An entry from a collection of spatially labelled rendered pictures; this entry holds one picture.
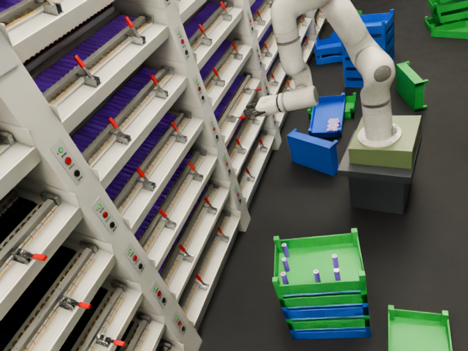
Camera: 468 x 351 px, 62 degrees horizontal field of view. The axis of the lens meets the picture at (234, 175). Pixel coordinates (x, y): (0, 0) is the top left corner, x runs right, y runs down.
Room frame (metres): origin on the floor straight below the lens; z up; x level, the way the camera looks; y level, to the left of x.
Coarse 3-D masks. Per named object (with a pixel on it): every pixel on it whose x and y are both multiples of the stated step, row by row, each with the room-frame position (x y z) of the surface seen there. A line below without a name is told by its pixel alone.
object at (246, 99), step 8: (240, 72) 2.09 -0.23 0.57; (248, 72) 2.06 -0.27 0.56; (256, 72) 2.04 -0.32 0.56; (256, 80) 2.02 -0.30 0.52; (248, 96) 1.88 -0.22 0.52; (240, 104) 1.81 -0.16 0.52; (248, 104) 1.84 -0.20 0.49; (240, 112) 1.74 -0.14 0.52; (240, 120) 1.74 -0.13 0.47; (224, 128) 1.63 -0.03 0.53; (232, 128) 1.62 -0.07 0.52; (224, 136) 1.51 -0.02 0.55
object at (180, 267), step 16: (208, 192) 1.41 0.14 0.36; (224, 192) 1.42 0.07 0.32; (208, 208) 1.31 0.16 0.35; (192, 224) 1.24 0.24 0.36; (208, 224) 1.25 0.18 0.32; (176, 240) 1.17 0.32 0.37; (192, 240) 1.18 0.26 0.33; (176, 256) 1.10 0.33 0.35; (192, 256) 1.09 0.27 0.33; (160, 272) 1.05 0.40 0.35; (176, 272) 1.04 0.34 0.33; (176, 288) 0.97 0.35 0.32
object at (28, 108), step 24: (24, 72) 0.92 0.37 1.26; (0, 96) 0.85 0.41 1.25; (24, 96) 0.89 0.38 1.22; (0, 120) 0.87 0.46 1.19; (24, 120) 0.86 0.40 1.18; (48, 120) 0.90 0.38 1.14; (48, 144) 0.87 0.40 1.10; (72, 144) 0.92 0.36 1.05; (48, 168) 0.85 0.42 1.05; (72, 192) 0.85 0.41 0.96; (96, 192) 0.90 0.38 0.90; (96, 216) 0.86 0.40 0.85; (120, 216) 0.92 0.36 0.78; (120, 240) 0.88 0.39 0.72; (120, 264) 0.85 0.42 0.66; (144, 288) 0.86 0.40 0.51; (168, 288) 0.92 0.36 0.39; (168, 312) 0.87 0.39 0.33; (168, 336) 0.86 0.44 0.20; (192, 336) 0.90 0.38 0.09
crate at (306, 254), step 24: (288, 240) 0.96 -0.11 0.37; (312, 240) 0.94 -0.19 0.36; (336, 240) 0.91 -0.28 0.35; (288, 264) 0.90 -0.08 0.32; (312, 264) 0.86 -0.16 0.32; (360, 264) 0.80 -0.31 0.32; (288, 288) 0.78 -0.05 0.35; (312, 288) 0.75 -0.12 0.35; (336, 288) 0.73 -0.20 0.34; (360, 288) 0.71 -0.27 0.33
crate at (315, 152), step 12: (300, 144) 1.79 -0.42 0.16; (312, 144) 1.71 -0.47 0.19; (324, 144) 1.67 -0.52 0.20; (336, 144) 1.65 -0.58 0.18; (300, 156) 1.80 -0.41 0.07; (312, 156) 1.73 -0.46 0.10; (324, 156) 1.65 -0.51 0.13; (336, 156) 1.64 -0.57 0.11; (312, 168) 1.74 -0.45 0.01; (324, 168) 1.67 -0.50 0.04; (336, 168) 1.63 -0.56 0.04
